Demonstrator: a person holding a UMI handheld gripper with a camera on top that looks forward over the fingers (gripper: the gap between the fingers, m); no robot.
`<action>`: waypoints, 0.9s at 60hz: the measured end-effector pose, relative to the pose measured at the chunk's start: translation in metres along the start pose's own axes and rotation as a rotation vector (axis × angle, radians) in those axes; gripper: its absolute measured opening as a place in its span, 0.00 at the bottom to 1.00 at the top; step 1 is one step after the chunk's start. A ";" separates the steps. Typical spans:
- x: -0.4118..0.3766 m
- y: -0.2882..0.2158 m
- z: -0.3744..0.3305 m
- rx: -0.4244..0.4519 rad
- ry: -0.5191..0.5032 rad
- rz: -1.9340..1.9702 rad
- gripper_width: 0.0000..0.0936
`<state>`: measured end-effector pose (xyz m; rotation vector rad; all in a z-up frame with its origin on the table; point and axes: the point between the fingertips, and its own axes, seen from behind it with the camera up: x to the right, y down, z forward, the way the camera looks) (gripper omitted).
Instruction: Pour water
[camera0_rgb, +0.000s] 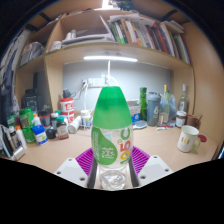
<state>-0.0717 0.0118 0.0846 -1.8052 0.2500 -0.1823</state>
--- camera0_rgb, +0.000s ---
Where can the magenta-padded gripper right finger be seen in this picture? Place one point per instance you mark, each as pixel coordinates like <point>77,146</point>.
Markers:
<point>153,168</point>

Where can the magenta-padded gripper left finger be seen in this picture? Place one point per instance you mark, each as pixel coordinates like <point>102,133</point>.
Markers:
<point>71,170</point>

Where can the clear bottle green label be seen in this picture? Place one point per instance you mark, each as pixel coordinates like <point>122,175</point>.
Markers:
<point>111,113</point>

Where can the red and white pen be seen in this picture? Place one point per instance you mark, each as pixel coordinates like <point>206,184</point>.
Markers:
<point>165,127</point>

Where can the dark bottle green cap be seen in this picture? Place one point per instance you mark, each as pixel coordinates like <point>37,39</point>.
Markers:
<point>62,128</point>

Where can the plain white bottle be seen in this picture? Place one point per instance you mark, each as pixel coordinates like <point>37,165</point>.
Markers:
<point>74,125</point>

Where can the pale blue hand mirror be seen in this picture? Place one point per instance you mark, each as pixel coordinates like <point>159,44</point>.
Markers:
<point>140,125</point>

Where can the white bottle blue label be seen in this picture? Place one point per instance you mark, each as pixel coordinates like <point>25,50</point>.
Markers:
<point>40,136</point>

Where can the small white jar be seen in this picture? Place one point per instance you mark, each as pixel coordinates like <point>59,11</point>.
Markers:
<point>86,119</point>

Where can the glass jar white lid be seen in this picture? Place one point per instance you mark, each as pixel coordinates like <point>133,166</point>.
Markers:
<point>180,120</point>

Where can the flat round red coaster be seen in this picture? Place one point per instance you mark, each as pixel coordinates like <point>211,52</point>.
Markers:
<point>203,138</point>

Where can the blue and white box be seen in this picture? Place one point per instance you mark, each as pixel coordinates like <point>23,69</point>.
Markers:
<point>135,112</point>

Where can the white bottle orange cap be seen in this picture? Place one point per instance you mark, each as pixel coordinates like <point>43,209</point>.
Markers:
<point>20,137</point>

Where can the brown mug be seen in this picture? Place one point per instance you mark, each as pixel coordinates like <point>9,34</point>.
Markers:
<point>192,121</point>

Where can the red and white canister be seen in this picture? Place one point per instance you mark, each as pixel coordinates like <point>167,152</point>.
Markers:
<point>66,106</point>

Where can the dark green glass bottle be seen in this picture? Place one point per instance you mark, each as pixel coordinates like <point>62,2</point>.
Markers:
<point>143,103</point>

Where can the yellow-capped glass bottle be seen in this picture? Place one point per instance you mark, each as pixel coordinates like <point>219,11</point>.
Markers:
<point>164,103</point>

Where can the green plastic tub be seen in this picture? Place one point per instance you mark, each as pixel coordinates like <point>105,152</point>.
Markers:
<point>25,117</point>

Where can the tall clear glass bottle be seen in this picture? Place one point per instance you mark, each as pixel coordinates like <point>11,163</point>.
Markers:
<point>183,101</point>

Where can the black speaker box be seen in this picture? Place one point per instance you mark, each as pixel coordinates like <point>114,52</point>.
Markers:
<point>33,100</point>

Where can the hanging dark garment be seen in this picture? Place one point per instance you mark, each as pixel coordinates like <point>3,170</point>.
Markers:
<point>10,73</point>

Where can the white bar desk lamp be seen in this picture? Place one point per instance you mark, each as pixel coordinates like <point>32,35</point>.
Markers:
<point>110,58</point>

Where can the wooden shelf unit with books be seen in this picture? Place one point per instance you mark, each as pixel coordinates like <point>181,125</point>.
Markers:
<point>100,48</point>

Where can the white wall power strip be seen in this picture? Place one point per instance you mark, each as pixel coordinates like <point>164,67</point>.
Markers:
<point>95,82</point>

